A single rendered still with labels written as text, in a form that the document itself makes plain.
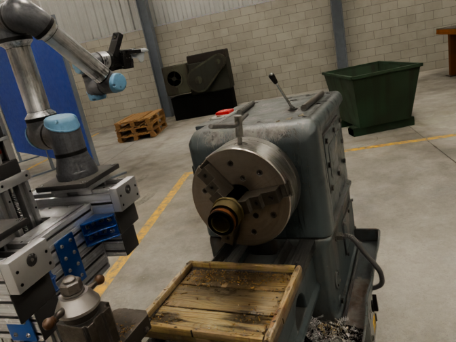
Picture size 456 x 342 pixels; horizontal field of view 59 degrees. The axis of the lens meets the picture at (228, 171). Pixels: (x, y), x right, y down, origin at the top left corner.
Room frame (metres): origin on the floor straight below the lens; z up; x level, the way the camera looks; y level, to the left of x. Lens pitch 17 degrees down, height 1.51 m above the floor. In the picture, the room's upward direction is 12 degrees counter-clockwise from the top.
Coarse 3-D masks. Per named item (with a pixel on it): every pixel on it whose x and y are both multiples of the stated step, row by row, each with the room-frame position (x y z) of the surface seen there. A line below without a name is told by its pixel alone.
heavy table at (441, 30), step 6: (438, 30) 9.32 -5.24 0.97; (444, 30) 8.94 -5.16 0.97; (450, 30) 8.63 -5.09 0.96; (450, 36) 8.73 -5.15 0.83; (450, 42) 8.74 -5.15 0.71; (450, 48) 8.75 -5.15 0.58; (450, 54) 8.76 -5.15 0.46; (450, 60) 8.77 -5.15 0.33; (450, 66) 8.78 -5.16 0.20; (450, 72) 8.79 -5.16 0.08
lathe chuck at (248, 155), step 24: (264, 144) 1.17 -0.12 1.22; (216, 168) 1.15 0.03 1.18; (240, 168) 1.12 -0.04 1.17; (264, 168) 1.09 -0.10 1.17; (288, 168) 1.13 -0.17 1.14; (192, 192) 1.20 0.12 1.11; (264, 216) 1.10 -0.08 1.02; (288, 216) 1.07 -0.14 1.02; (240, 240) 1.14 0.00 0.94; (264, 240) 1.11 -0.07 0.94
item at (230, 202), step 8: (216, 200) 1.05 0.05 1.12; (224, 200) 1.04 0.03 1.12; (232, 200) 1.04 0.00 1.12; (216, 208) 1.01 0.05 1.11; (224, 208) 1.01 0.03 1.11; (232, 208) 1.01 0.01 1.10; (240, 208) 1.03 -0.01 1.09; (208, 216) 1.01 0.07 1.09; (216, 216) 1.06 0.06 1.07; (224, 216) 0.99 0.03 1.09; (232, 216) 0.99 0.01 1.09; (240, 216) 1.02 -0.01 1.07; (208, 224) 1.01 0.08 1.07; (216, 224) 1.04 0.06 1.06; (224, 224) 1.05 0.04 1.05; (232, 224) 0.98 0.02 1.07; (216, 232) 1.01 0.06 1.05; (224, 232) 1.00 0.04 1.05
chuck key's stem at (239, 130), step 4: (236, 116) 1.15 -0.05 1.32; (240, 116) 1.15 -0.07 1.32; (236, 120) 1.15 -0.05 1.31; (240, 120) 1.15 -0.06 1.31; (240, 124) 1.15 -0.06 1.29; (236, 128) 1.15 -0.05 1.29; (240, 128) 1.15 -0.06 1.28; (236, 132) 1.15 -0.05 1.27; (240, 132) 1.15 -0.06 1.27; (236, 136) 1.16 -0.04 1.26; (240, 136) 1.15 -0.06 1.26; (240, 140) 1.16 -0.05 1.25; (240, 144) 1.16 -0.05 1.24
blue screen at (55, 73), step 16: (0, 48) 7.88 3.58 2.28; (32, 48) 6.64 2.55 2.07; (48, 48) 6.14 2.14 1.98; (0, 64) 8.14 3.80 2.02; (48, 64) 6.29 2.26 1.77; (64, 64) 5.81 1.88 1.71; (0, 80) 8.42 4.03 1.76; (48, 80) 6.44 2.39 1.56; (64, 80) 5.97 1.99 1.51; (0, 96) 8.74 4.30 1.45; (16, 96) 7.89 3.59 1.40; (48, 96) 6.61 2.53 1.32; (64, 96) 6.11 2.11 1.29; (16, 112) 8.15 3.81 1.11; (64, 112) 6.25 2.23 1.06; (80, 112) 5.77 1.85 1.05; (16, 128) 8.45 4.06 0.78; (16, 144) 8.77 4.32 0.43; (96, 160) 5.79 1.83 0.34; (32, 176) 7.09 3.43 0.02; (112, 176) 5.88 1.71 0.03
